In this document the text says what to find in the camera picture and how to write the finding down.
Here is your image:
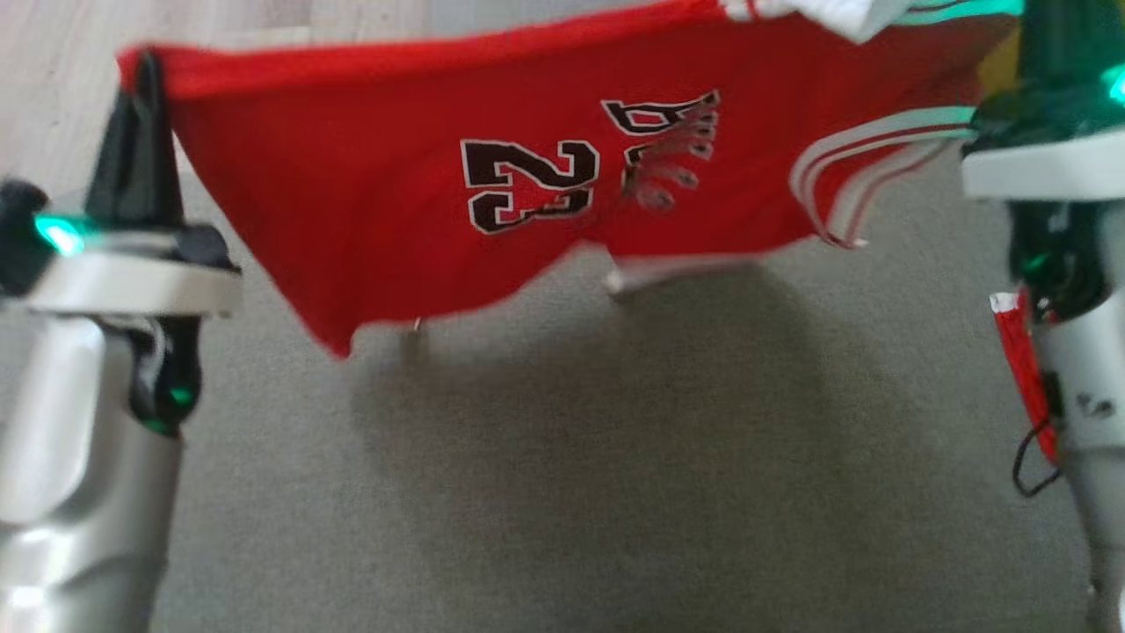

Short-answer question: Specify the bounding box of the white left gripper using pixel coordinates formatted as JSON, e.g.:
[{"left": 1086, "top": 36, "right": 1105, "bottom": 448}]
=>
[{"left": 22, "top": 51, "right": 243, "bottom": 433}]

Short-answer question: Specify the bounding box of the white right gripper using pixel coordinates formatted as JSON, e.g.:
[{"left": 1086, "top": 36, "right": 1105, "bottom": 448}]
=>
[{"left": 961, "top": 0, "right": 1125, "bottom": 319}]

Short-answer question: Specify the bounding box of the red white basketball garment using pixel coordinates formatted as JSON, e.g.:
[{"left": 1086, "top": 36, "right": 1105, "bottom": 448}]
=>
[{"left": 117, "top": 0, "right": 1020, "bottom": 360}]

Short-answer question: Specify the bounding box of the black cable with blue plug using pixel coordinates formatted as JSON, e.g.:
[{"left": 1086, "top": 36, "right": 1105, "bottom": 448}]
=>
[{"left": 1011, "top": 413, "right": 1066, "bottom": 498}]

